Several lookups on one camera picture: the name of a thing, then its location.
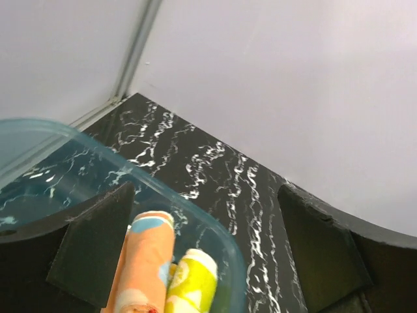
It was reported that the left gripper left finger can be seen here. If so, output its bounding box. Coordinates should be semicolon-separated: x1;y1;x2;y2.
1;182;135;312

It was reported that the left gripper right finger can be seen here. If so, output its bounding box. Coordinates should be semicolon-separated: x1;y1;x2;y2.
278;184;416;312

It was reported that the orange blue dotted towel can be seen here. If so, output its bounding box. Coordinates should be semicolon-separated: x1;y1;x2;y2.
101;211;175;312

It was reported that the blue transparent plastic bin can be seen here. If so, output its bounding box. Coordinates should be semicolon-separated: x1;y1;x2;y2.
1;119;246;312

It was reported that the yellow white patterned towel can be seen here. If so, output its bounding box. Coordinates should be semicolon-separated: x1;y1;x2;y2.
164;248;218;313

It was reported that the black marble pattern mat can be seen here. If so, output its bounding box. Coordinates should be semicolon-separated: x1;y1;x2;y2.
0;93;310;313

